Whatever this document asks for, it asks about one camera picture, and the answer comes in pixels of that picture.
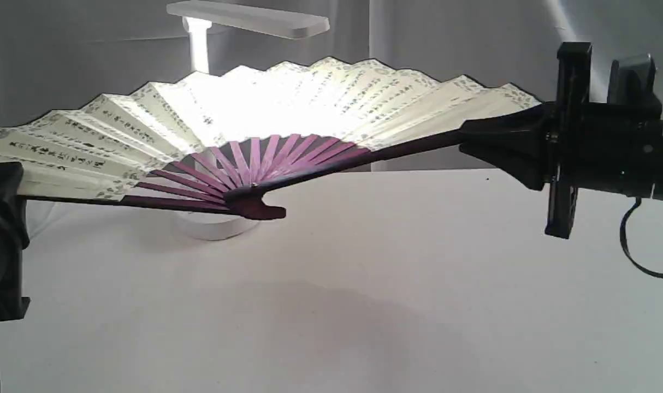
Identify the white desk lamp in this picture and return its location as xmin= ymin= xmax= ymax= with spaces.
xmin=166 ymin=1 xmax=330 ymax=241

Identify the cream paper folding fan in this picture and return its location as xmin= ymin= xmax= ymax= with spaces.
xmin=0 ymin=57 xmax=539 ymax=221

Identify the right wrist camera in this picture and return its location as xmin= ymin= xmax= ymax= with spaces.
xmin=607 ymin=53 xmax=662 ymax=109

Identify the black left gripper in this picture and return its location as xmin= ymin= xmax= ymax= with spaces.
xmin=0 ymin=162 xmax=31 ymax=321

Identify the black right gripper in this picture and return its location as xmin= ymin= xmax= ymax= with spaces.
xmin=460 ymin=42 xmax=663 ymax=239

